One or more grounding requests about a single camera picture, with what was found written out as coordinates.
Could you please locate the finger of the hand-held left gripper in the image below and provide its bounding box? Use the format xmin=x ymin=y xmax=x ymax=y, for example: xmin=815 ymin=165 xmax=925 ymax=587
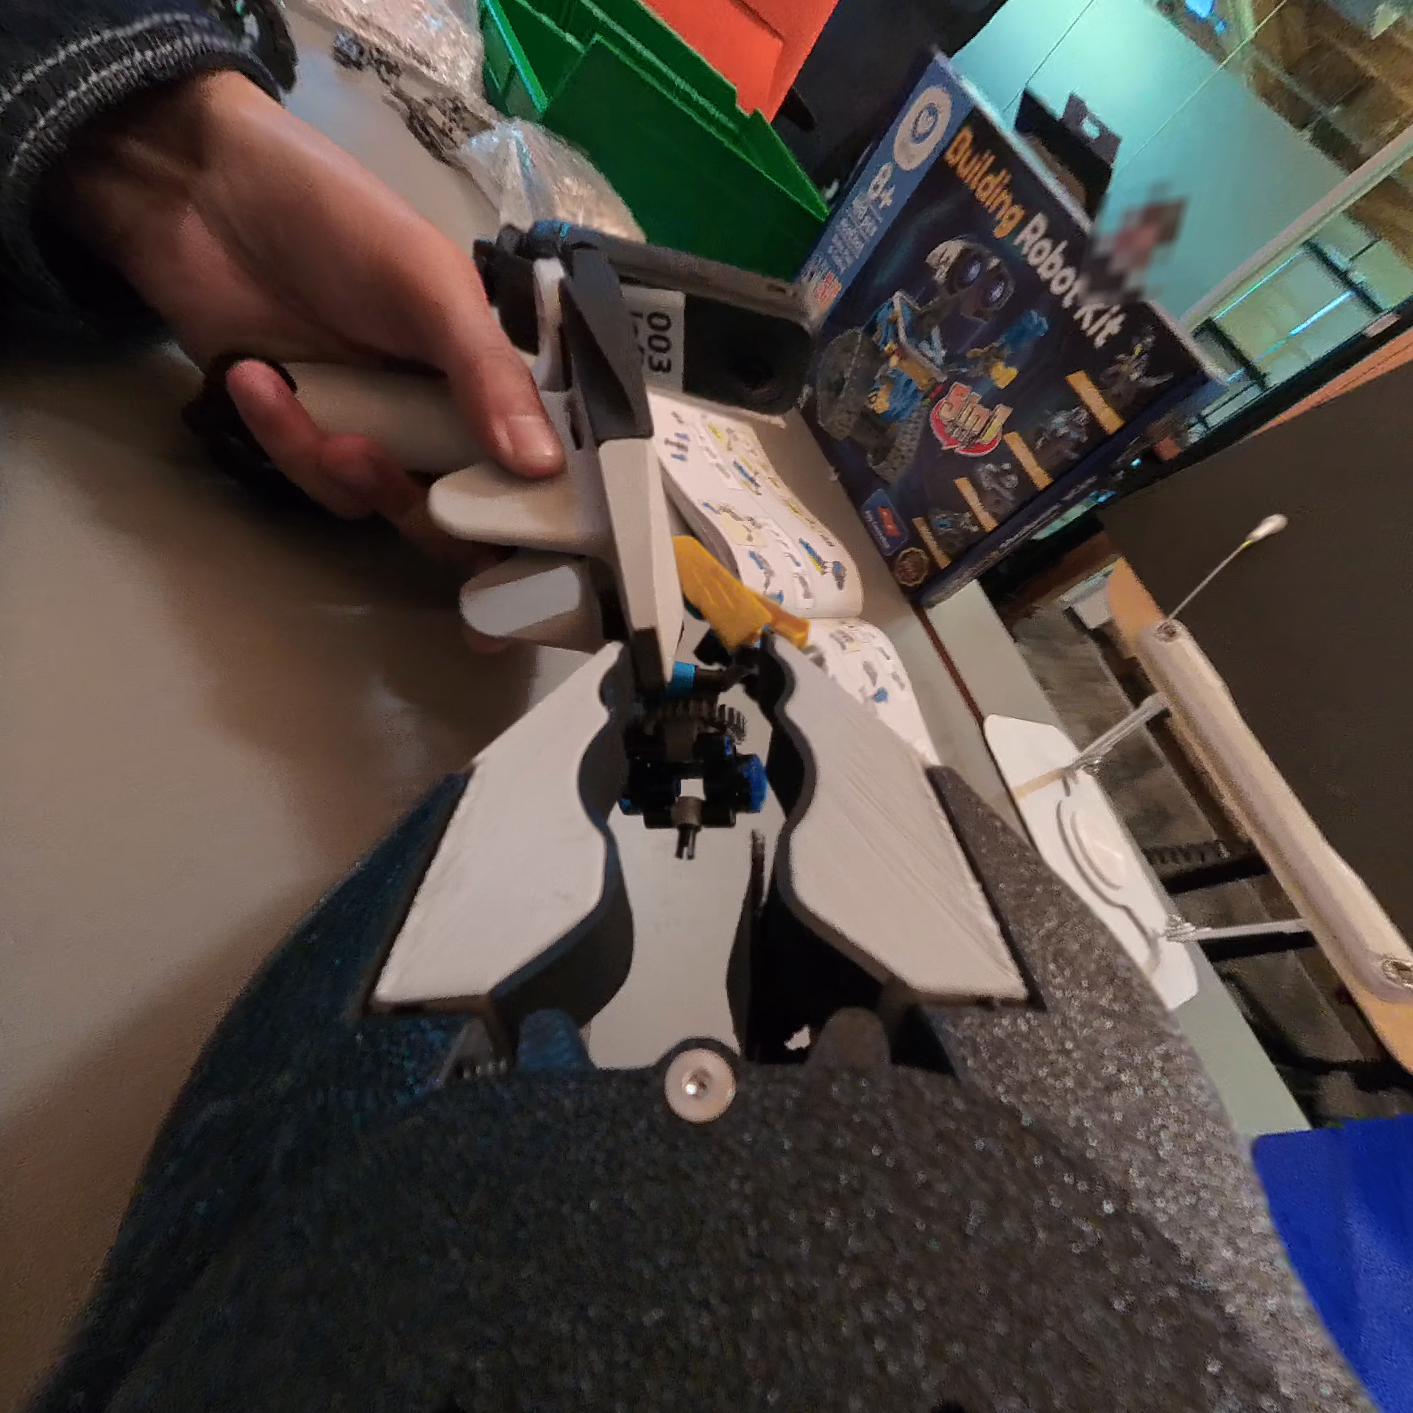
xmin=597 ymin=433 xmax=689 ymax=694

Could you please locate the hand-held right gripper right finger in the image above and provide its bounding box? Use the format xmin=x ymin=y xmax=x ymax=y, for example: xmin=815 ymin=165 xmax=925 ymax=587
xmin=748 ymin=637 xmax=1030 ymax=1062

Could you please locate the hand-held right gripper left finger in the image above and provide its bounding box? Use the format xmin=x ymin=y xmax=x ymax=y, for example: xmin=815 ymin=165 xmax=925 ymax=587
xmin=367 ymin=646 xmax=637 ymax=1062

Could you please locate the blue yellow brick assembly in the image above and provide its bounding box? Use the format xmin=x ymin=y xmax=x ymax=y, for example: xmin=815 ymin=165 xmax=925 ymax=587
xmin=671 ymin=536 xmax=815 ymax=654

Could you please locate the black blue gear brick assembly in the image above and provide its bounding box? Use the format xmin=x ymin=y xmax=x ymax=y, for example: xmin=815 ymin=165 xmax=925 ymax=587
xmin=619 ymin=654 xmax=769 ymax=860

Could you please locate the person's left forearm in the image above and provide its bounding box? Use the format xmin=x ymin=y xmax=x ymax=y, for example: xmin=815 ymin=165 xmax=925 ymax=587
xmin=0 ymin=0 xmax=300 ymax=345

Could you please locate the white desk lamp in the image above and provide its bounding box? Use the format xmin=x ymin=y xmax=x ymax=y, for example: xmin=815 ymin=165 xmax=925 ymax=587
xmin=979 ymin=511 xmax=1413 ymax=1071

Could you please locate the person's left hand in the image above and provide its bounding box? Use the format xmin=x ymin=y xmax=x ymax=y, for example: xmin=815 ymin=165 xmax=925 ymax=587
xmin=63 ymin=69 xmax=566 ymax=552

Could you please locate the open instruction booklet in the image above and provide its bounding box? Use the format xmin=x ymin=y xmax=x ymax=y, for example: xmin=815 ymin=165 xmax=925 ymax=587
xmin=647 ymin=392 xmax=946 ymax=763

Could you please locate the green plastic bin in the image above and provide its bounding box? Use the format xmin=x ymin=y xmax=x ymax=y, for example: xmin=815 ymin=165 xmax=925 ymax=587
xmin=480 ymin=0 xmax=827 ymax=280

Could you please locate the dark blue toy set box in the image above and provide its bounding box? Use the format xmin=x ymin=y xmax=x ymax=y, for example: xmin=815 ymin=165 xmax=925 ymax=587
xmin=797 ymin=50 xmax=1230 ymax=601

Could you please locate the orange plastic bin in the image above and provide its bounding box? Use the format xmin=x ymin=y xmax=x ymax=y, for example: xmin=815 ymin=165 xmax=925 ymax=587
xmin=641 ymin=0 xmax=845 ymax=118

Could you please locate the black partition panel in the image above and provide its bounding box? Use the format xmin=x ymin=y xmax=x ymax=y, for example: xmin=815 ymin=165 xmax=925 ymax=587
xmin=1105 ymin=363 xmax=1413 ymax=883

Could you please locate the blue plastic bin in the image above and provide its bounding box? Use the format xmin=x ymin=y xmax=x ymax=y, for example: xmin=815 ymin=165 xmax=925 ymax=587
xmin=1251 ymin=1114 xmax=1413 ymax=1413

